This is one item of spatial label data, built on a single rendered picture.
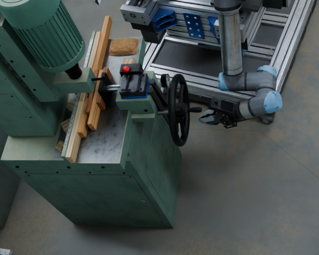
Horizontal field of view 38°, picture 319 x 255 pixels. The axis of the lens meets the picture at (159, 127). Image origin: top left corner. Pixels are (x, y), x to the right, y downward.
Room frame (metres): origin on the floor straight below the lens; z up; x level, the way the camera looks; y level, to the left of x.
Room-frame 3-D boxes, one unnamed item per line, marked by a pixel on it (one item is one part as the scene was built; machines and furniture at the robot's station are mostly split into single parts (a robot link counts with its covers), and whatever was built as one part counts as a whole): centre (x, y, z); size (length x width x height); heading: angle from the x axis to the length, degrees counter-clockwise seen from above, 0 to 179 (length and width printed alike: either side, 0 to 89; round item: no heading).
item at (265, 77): (1.01, -0.44, 0.82); 0.11 x 0.11 x 0.08; 60
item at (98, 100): (1.23, 0.13, 0.93); 0.17 x 0.02 x 0.05; 152
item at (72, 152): (1.25, 0.21, 0.92); 0.60 x 0.02 x 0.05; 152
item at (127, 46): (1.42, -0.01, 0.91); 0.12 x 0.09 x 0.03; 62
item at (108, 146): (1.19, 0.09, 0.87); 0.61 x 0.30 x 0.06; 152
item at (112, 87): (1.19, 0.10, 0.95); 0.09 x 0.07 x 0.09; 152
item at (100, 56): (1.33, 0.14, 0.92); 0.59 x 0.02 x 0.04; 152
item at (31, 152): (1.28, 0.31, 0.76); 0.57 x 0.45 x 0.09; 62
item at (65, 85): (1.23, 0.21, 1.03); 0.14 x 0.07 x 0.09; 62
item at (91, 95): (1.22, 0.18, 0.93); 0.20 x 0.02 x 0.06; 152
